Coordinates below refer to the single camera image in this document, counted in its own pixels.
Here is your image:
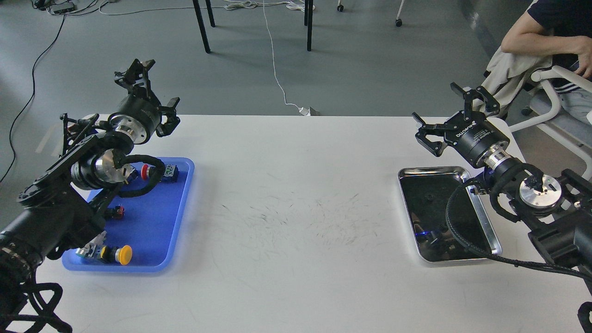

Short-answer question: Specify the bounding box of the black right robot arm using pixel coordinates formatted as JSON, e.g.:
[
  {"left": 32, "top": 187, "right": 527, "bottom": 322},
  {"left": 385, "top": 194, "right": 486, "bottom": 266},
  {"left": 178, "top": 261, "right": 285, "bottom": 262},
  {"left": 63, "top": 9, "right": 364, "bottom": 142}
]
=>
[{"left": 412, "top": 82, "right": 592, "bottom": 289}]

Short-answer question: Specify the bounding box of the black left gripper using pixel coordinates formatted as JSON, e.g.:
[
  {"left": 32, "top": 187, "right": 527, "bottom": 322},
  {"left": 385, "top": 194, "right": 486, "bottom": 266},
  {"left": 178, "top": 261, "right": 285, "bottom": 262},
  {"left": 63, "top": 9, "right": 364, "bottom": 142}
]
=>
[{"left": 109, "top": 59, "right": 180, "bottom": 145}]

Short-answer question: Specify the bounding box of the white cable on floor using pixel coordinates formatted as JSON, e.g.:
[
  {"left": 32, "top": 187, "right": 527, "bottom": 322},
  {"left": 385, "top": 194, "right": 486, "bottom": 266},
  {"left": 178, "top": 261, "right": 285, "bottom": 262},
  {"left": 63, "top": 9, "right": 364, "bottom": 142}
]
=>
[{"left": 224, "top": 0, "right": 320, "bottom": 116}]

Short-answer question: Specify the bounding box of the yellow push button switch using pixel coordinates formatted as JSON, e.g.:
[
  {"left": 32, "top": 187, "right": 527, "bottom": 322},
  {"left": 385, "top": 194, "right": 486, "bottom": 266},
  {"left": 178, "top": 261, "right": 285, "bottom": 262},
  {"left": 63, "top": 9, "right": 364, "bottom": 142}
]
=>
[{"left": 75, "top": 231, "right": 133, "bottom": 265}]

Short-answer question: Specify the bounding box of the black industrial part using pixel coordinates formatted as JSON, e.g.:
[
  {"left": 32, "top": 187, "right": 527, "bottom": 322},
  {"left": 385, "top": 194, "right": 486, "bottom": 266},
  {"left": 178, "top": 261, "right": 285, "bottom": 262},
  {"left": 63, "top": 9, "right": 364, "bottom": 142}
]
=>
[{"left": 103, "top": 206, "right": 125, "bottom": 220}]

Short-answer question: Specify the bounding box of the white office chair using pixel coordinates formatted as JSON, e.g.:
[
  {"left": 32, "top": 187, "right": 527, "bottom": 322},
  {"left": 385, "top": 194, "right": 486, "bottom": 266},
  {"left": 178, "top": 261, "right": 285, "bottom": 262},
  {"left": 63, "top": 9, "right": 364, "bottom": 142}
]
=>
[{"left": 509, "top": 66, "right": 592, "bottom": 180}]

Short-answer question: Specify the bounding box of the beige jacket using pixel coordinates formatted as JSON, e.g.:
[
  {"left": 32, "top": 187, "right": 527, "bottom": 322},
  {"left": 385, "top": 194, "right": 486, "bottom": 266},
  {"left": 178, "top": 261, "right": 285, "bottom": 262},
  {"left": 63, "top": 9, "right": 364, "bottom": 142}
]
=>
[{"left": 472, "top": 47, "right": 553, "bottom": 118}]

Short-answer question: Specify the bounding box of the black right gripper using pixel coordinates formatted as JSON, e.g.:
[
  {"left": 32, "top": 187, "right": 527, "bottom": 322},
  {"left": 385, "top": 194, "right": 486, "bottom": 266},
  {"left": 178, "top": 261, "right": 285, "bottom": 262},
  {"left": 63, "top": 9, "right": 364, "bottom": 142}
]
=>
[{"left": 412, "top": 82, "right": 511, "bottom": 168}]

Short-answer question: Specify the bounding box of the black table leg right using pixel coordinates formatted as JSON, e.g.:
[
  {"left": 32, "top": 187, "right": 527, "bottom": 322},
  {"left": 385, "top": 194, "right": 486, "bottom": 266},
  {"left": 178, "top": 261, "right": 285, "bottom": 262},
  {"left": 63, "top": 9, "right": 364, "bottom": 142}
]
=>
[{"left": 304, "top": 0, "right": 314, "bottom": 51}]

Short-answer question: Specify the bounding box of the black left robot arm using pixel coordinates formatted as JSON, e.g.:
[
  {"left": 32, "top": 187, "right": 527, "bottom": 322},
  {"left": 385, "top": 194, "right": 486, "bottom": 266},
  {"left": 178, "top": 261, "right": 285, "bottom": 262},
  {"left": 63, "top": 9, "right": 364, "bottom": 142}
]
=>
[{"left": 0, "top": 59, "right": 180, "bottom": 333}]

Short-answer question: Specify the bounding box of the seated person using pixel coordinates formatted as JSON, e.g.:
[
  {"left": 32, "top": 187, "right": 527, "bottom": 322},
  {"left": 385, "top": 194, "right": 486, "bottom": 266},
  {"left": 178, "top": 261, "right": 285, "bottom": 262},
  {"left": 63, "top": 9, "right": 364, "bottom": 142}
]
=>
[{"left": 501, "top": 0, "right": 592, "bottom": 123}]

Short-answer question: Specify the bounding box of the blue plastic tray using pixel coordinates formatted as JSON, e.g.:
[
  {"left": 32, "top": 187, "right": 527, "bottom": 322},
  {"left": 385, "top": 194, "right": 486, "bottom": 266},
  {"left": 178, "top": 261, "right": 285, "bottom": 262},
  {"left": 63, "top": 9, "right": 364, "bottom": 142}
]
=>
[{"left": 62, "top": 157, "right": 195, "bottom": 273}]

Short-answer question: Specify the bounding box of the black table leg left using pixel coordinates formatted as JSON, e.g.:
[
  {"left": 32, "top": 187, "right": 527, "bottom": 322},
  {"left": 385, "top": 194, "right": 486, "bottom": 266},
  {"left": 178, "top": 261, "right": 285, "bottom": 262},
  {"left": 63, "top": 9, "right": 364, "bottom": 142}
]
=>
[{"left": 192, "top": 0, "right": 216, "bottom": 54}]

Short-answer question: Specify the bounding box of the black table leg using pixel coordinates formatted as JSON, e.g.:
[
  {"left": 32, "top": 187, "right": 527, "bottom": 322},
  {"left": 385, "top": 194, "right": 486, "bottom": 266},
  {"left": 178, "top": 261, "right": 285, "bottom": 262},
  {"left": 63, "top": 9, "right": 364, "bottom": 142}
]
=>
[
  {"left": 192, "top": 0, "right": 216, "bottom": 54},
  {"left": 304, "top": 0, "right": 314, "bottom": 51}
]

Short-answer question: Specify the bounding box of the red push button switch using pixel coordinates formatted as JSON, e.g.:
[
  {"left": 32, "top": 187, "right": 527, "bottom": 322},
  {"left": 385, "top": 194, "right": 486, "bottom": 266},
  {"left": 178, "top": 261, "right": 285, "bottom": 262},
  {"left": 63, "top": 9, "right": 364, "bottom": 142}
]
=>
[{"left": 141, "top": 163, "right": 179, "bottom": 183}]

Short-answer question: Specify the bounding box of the black cable on floor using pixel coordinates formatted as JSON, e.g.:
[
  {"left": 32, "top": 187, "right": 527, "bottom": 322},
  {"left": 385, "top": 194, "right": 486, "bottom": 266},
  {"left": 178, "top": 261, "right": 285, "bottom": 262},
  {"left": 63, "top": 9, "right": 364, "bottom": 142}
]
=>
[{"left": 0, "top": 0, "right": 102, "bottom": 183}]

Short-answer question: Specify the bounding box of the silver metal tray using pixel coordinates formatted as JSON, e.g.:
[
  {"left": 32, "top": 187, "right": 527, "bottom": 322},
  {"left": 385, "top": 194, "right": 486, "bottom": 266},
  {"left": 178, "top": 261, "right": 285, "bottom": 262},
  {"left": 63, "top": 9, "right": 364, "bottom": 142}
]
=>
[{"left": 398, "top": 166, "right": 502, "bottom": 266}]

